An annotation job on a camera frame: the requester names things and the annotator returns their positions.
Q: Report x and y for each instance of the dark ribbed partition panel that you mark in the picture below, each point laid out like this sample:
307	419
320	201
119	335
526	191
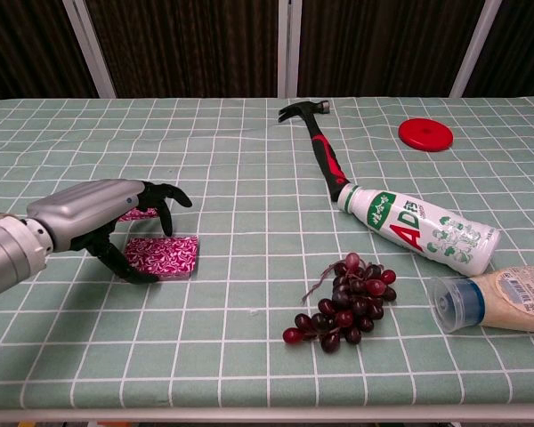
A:
187	49
382	49
26	49
520	49

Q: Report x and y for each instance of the dark red grape bunch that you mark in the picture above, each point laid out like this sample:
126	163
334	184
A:
351	307

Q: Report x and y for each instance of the mayonnaise squeeze bottle blue cap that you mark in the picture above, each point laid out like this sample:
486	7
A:
507	302

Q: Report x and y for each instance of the red round disc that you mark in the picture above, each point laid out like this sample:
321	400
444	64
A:
426	134

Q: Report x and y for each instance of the green checked tablecloth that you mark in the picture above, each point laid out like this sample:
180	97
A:
249	178

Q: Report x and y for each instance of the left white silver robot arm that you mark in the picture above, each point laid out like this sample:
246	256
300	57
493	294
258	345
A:
4	253

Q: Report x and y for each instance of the pink patterned box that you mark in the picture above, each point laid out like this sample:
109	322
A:
171	258

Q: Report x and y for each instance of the white AD drink bottle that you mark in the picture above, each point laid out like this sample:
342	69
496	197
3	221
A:
420	231

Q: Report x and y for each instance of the white frame post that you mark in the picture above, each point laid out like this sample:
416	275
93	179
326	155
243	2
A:
91	53
474	53
289	49

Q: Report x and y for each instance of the white table frame edge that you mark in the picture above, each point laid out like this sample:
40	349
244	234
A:
267	414

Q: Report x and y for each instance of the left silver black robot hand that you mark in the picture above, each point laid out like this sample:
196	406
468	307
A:
84	209

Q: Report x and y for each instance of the black red claw hammer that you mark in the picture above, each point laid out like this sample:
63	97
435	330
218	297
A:
325	149

